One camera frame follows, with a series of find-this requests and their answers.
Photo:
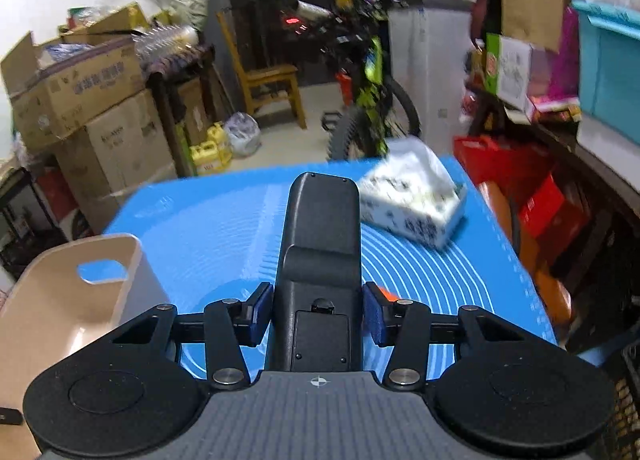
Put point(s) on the blue silicone baking mat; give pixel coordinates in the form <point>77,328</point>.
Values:
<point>219,236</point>

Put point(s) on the grey plastic bag on floor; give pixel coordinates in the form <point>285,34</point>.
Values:
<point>243,133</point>

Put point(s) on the large stacked cardboard box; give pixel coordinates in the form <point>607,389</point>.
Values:
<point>115,154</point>

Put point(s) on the orange plastic piece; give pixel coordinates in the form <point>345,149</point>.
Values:
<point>391,297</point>

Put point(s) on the green white carton box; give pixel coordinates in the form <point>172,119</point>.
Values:
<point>507,69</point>

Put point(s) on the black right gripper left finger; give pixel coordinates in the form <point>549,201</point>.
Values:
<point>144,383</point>

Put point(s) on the red box under table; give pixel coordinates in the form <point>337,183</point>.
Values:
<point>550,204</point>

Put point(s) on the upper stacked cardboard box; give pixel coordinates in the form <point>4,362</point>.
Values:
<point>49,103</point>

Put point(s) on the beige plastic storage bin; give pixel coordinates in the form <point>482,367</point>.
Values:
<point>52,312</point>

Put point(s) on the white tissue pack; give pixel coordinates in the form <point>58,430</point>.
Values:
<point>410,193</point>

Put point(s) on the green black bicycle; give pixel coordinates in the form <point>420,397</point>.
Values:
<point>357,48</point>

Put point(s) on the black metal shelf rack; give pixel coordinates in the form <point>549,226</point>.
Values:
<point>34,214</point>

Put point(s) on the yellow oil jug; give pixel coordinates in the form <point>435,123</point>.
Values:
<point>214,154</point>

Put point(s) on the white appliance cabinet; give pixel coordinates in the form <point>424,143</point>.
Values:
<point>429,43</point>

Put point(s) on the wooden chair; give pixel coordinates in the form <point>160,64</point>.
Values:
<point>265,85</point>

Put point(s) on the teal plastic storage bin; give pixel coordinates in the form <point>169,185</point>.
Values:
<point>609,59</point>

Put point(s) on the black remote control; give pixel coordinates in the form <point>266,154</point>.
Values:
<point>316,319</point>

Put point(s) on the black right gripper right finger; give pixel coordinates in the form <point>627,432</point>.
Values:
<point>488,381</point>

